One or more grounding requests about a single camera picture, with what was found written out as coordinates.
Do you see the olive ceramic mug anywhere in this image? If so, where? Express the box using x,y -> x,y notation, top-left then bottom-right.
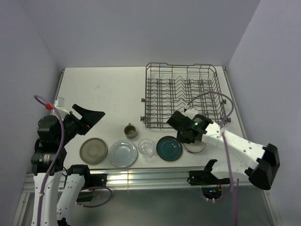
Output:
124,123 -> 137,139

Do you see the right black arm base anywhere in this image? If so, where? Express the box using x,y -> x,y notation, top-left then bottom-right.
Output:
187,170 -> 231,203

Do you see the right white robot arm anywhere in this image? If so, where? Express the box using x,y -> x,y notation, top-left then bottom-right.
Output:
167,109 -> 280,190

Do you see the teal white ceramic bowl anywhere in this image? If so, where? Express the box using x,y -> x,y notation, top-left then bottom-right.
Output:
182,140 -> 206,153

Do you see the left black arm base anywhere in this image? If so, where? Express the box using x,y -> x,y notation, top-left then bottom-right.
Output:
57,173 -> 113,208

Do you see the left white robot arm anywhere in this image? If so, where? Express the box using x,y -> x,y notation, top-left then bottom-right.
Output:
31,104 -> 105,226

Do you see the teal ceramic plate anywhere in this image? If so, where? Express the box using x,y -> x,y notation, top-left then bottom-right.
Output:
156,136 -> 183,162

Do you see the beige ceramic plate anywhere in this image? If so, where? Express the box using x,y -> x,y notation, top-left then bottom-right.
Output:
79,137 -> 108,165

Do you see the grey wire dish rack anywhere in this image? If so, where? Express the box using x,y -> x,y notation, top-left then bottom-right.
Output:
140,63 -> 231,129

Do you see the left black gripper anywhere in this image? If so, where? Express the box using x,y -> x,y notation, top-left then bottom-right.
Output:
56,104 -> 104,145

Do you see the clear glass tumbler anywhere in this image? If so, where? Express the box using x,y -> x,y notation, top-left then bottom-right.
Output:
138,138 -> 156,159

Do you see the aluminium mounting rail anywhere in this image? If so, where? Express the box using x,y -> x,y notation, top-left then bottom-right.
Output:
22,166 -> 271,193

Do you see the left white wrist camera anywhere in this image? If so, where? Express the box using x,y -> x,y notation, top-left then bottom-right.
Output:
46,97 -> 69,119

